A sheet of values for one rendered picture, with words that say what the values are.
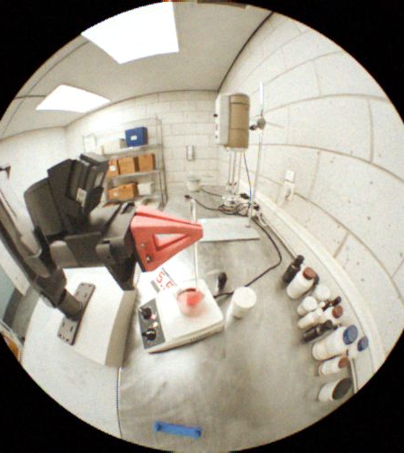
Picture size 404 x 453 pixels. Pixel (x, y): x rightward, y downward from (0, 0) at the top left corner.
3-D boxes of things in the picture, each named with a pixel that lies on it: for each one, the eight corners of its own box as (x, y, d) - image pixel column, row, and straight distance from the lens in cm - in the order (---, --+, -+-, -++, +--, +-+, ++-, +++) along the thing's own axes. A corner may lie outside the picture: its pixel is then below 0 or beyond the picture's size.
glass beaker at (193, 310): (178, 322, 31) (171, 306, 23) (175, 296, 33) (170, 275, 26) (211, 316, 31) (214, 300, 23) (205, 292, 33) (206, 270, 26)
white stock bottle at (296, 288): (303, 297, 53) (321, 277, 46) (290, 301, 49) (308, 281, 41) (296, 283, 55) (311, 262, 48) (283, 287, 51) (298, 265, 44)
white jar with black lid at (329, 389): (318, 386, 51) (336, 383, 46) (335, 378, 55) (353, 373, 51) (316, 404, 53) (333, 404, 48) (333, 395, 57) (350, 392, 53)
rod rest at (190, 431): (154, 428, 44) (149, 432, 41) (156, 420, 43) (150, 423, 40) (200, 436, 44) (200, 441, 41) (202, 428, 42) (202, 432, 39)
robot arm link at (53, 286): (69, 278, 36) (-1, 177, 47) (58, 302, 34) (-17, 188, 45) (64, 285, 42) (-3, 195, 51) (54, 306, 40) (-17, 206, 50)
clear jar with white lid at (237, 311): (244, 322, 41) (253, 311, 33) (224, 314, 40) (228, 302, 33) (251, 304, 43) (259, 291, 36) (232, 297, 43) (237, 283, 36)
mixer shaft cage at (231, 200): (226, 207, 59) (229, 147, 54) (222, 200, 65) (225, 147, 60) (240, 207, 61) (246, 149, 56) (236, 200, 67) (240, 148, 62)
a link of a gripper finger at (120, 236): (197, 197, 17) (123, 207, 18) (215, 226, 11) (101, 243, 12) (198, 239, 20) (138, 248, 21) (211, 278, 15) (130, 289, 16)
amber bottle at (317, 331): (303, 342, 46) (325, 332, 39) (301, 331, 47) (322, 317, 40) (313, 341, 49) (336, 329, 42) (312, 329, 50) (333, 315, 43)
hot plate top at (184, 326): (170, 340, 30) (169, 339, 30) (157, 293, 35) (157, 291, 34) (224, 320, 31) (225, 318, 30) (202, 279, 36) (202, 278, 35)
